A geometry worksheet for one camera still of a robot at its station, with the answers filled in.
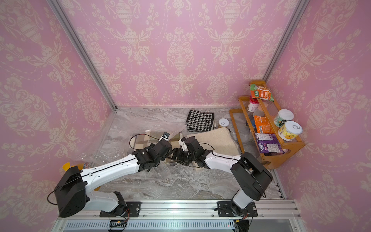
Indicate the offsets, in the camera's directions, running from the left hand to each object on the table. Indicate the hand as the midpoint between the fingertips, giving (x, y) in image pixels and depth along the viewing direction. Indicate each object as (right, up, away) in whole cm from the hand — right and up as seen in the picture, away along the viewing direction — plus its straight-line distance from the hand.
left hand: (162, 147), depth 84 cm
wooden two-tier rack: (+57, +10, +22) cm, 62 cm away
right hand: (+5, -6, -3) cm, 8 cm away
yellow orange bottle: (-38, -4, -20) cm, 44 cm away
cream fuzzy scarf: (+36, +3, +11) cm, 38 cm away
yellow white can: (+61, +11, -19) cm, 65 cm away
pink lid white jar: (+57, +26, +7) cm, 62 cm away
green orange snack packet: (+58, +32, 0) cm, 66 cm away
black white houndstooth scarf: (+24, +15, +22) cm, 36 cm away
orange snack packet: (+60, +12, +2) cm, 61 cm away
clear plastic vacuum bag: (-29, +7, +22) cm, 37 cm away
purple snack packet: (+60, +3, -5) cm, 60 cm away
